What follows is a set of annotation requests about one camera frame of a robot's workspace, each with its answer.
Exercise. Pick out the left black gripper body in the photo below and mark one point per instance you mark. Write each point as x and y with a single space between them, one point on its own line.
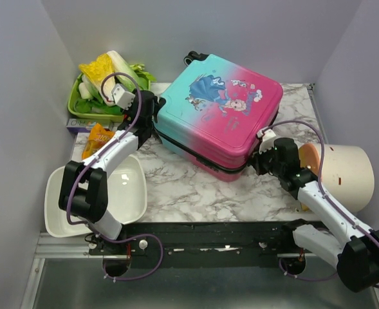
131 110

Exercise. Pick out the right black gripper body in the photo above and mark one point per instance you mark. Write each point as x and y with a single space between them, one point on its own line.
265 162

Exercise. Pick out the pink and teal kids suitcase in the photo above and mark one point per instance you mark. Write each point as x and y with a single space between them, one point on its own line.
213 112

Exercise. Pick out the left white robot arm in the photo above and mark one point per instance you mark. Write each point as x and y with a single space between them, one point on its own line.
84 189

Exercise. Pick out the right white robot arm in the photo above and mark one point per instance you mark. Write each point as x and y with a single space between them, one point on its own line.
351 246

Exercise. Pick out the white green bok choy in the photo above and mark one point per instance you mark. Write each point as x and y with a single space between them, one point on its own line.
137 72

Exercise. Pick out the orange snack bag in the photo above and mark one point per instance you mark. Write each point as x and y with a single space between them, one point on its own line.
98 137

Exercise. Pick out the yellow napa cabbage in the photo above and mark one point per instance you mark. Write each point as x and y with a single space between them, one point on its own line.
97 70

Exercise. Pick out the cream cylindrical bucket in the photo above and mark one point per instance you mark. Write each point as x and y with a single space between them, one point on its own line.
347 172

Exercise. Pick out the purple white box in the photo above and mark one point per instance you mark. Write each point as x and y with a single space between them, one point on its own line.
84 125

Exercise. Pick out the white rectangular plastic tub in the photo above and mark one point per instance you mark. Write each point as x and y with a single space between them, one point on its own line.
127 193

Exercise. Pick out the green vegetable tray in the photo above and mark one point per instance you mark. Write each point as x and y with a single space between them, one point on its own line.
96 108

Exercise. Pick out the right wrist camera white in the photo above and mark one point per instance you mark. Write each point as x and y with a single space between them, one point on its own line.
266 139

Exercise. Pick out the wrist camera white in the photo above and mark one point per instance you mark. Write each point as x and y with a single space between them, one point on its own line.
266 139
122 97

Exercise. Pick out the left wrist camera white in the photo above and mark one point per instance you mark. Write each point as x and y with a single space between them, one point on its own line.
122 97

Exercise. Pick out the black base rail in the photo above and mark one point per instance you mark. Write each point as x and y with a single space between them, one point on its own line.
205 245

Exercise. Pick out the aluminium frame rail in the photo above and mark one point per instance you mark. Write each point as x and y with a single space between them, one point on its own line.
48 247

